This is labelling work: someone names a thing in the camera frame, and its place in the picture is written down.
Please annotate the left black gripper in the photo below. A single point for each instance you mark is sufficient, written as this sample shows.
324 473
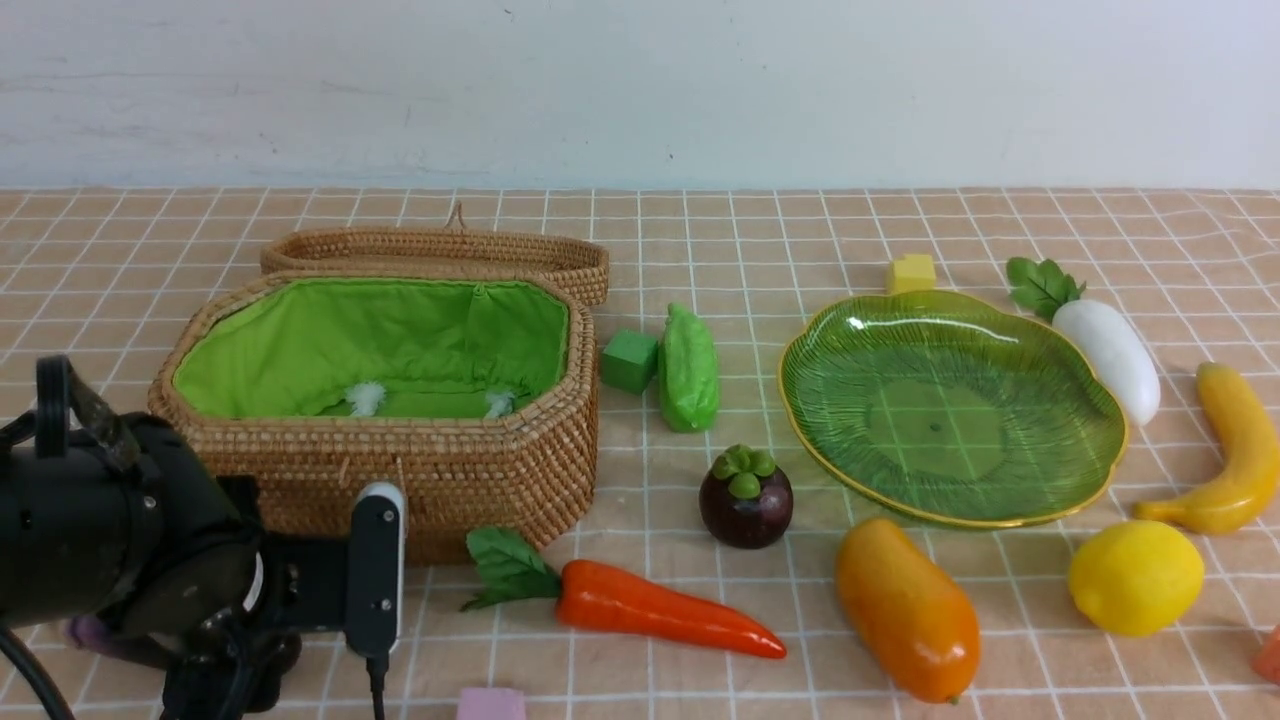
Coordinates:
227 605

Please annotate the purple toy eggplant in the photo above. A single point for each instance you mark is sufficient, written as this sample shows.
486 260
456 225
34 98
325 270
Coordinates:
87 633

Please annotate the orange toy carrot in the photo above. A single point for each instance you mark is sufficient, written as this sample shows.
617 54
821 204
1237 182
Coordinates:
599 597

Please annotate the green toy pea pod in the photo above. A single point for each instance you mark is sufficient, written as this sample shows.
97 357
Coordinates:
688 373

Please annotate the dark purple toy mangosteen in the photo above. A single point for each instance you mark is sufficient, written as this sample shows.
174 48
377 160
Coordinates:
746 499

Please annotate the orange toy mango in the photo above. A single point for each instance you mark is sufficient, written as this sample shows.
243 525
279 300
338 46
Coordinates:
915 620

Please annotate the yellow toy lemon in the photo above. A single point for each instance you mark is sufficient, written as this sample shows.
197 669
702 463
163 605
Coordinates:
1136 578

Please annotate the white toy radish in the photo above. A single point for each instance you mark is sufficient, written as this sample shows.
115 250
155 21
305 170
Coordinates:
1108 341

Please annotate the yellow toy banana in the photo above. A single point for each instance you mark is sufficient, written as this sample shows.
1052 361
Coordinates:
1247 482

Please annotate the left grey black robot arm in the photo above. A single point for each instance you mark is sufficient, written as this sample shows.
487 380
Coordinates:
113 522

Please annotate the pink foam block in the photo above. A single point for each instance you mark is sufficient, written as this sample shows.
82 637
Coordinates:
491 703

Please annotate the woven wicker basket green lining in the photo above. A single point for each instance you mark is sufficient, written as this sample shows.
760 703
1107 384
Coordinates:
475 396

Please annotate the woven wicker basket lid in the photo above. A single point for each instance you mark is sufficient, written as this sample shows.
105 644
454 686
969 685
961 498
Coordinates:
578 267

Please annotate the green foam cube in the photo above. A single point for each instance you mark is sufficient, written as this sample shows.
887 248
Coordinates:
629 361

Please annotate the green leaf-shaped glass plate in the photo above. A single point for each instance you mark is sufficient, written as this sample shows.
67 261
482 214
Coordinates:
945 409

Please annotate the yellow foam cube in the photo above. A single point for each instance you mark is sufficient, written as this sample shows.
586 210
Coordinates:
911 273

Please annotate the orange foam block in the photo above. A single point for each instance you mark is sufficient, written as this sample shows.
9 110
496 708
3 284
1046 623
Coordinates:
1266 663

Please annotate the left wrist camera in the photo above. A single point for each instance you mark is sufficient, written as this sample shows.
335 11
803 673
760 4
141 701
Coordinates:
375 571

